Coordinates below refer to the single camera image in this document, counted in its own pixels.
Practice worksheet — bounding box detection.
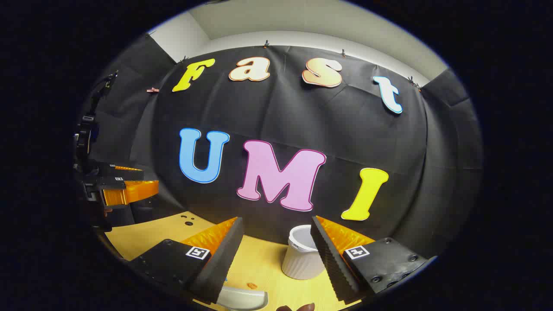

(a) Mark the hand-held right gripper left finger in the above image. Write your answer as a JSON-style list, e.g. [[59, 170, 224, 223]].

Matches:
[[127, 217, 245, 305]]

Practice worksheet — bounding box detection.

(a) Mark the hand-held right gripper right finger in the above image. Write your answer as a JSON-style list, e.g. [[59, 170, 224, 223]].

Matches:
[[310, 215, 438, 303]]

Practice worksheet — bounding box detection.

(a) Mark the white ribbed garbage bin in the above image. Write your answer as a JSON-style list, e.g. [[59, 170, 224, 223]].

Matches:
[[282, 225, 325, 280]]

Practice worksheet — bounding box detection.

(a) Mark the white dustpan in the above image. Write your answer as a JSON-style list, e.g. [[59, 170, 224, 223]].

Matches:
[[216, 286, 269, 311]]

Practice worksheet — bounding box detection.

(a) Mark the wooden desktop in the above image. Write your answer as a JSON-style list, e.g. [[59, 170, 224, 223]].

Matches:
[[105, 211, 376, 311]]

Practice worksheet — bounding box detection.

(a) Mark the black backdrop cloth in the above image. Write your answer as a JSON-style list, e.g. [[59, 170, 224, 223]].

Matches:
[[89, 32, 483, 260]]

